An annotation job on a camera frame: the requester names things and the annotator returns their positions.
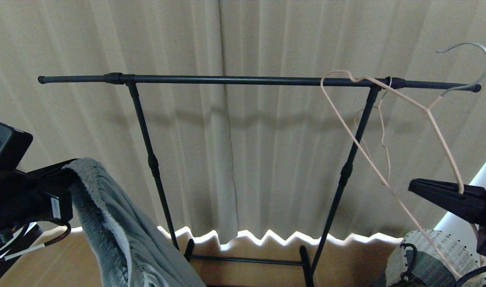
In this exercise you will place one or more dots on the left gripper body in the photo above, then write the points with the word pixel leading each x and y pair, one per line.
pixel 19 203

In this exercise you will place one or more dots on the pink clothes hanger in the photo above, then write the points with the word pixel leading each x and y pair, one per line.
pixel 382 131
pixel 445 151

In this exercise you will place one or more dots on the pale grey shorts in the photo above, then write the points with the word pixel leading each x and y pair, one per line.
pixel 115 231

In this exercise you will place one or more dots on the white laundry basket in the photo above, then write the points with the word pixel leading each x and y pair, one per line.
pixel 438 247

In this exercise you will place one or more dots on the black clothes rack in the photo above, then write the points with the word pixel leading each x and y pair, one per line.
pixel 227 80

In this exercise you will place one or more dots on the beige curtain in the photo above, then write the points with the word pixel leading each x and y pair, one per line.
pixel 267 36

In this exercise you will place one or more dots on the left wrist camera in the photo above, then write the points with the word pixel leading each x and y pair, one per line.
pixel 5 143

